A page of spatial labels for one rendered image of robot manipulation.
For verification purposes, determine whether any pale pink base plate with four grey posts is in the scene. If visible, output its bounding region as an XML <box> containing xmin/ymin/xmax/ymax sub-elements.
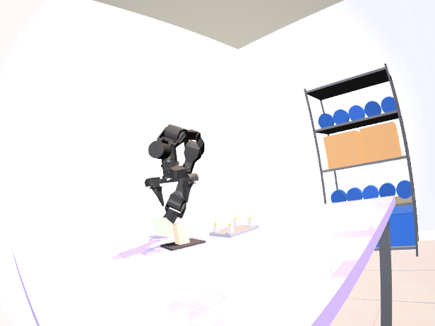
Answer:
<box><xmin>209</xmin><ymin>217</ymin><xmax>260</xmax><ymax>238</ymax></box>

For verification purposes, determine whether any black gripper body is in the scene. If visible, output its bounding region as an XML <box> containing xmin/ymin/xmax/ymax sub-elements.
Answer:
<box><xmin>145</xmin><ymin>159</ymin><xmax>199</xmax><ymax>188</ymax></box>

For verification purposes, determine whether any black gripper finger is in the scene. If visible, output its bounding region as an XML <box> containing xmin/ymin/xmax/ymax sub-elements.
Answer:
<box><xmin>149</xmin><ymin>186</ymin><xmax>164</xmax><ymax>207</ymax></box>
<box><xmin>182</xmin><ymin>182</ymin><xmax>196</xmax><ymax>203</ymax></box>

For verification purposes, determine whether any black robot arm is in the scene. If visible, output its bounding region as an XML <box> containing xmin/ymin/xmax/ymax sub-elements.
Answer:
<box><xmin>148</xmin><ymin>124</ymin><xmax>205</xmax><ymax>224</ymax></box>

